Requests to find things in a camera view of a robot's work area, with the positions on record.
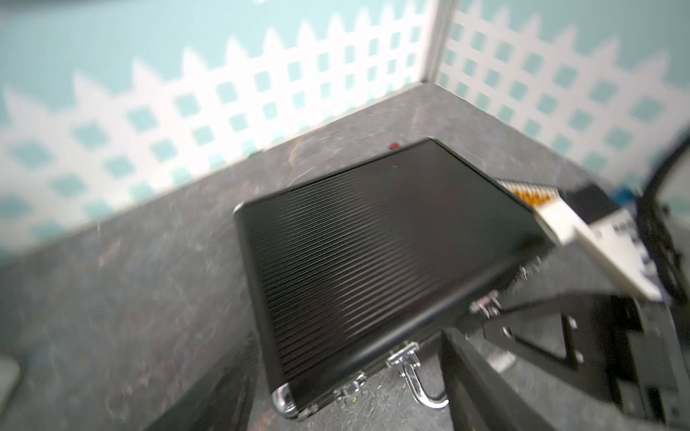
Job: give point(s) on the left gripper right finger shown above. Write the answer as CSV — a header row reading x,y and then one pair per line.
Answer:
x,y
479,398

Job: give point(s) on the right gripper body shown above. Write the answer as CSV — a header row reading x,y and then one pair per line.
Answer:
x,y
620,350

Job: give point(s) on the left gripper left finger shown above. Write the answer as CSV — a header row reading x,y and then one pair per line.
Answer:
x,y
222,399

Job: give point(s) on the black poker set case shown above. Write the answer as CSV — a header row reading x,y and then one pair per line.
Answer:
x,y
348,269

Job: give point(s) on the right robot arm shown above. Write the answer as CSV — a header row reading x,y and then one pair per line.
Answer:
x,y
651,217

